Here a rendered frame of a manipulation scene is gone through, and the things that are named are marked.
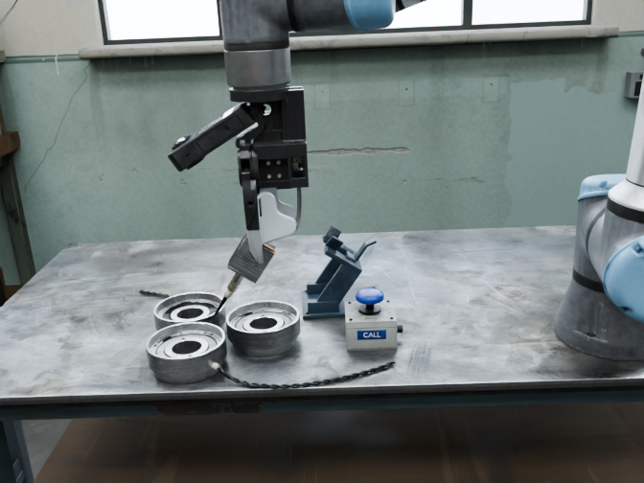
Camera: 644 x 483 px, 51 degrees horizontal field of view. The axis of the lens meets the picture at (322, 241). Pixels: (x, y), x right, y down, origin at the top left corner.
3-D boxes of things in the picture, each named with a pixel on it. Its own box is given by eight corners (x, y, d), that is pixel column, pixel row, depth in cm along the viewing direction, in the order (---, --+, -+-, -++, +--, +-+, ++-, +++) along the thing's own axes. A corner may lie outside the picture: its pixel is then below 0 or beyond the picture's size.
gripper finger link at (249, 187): (259, 232, 78) (253, 157, 76) (245, 233, 78) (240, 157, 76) (261, 224, 83) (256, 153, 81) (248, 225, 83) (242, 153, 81)
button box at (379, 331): (346, 352, 93) (345, 319, 91) (345, 328, 100) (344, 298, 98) (404, 350, 93) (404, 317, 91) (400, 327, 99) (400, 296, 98)
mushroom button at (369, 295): (356, 330, 93) (356, 297, 92) (356, 317, 97) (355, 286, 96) (385, 329, 93) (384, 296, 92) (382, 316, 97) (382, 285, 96)
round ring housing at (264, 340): (315, 342, 96) (314, 316, 94) (253, 367, 90) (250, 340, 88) (274, 318, 104) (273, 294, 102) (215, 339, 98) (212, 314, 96)
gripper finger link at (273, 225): (298, 266, 81) (294, 191, 79) (249, 269, 81) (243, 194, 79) (298, 261, 84) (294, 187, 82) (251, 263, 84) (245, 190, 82)
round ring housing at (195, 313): (152, 323, 104) (149, 299, 103) (218, 310, 107) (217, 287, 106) (161, 353, 95) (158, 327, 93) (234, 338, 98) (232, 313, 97)
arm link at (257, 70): (220, 52, 73) (227, 48, 81) (224, 95, 74) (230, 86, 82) (289, 49, 73) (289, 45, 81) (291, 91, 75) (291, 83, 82)
